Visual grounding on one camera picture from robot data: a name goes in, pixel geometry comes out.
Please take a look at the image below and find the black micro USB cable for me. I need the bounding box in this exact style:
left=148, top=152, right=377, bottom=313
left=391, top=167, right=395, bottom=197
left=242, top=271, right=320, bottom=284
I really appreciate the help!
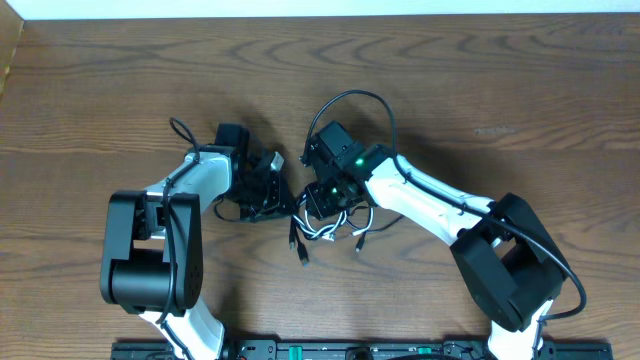
left=344, top=204, right=405, bottom=253

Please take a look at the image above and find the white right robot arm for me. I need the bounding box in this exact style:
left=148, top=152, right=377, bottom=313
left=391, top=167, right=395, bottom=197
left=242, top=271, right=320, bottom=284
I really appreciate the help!
left=301, top=144, right=575, bottom=359

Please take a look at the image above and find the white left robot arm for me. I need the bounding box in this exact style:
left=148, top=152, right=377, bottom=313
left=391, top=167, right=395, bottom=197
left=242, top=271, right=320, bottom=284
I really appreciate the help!
left=99, top=118, right=293, bottom=359

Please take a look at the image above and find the black mounting rail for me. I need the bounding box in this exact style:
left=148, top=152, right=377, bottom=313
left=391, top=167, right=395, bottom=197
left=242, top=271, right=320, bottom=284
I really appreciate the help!
left=109, top=339, right=615, bottom=360

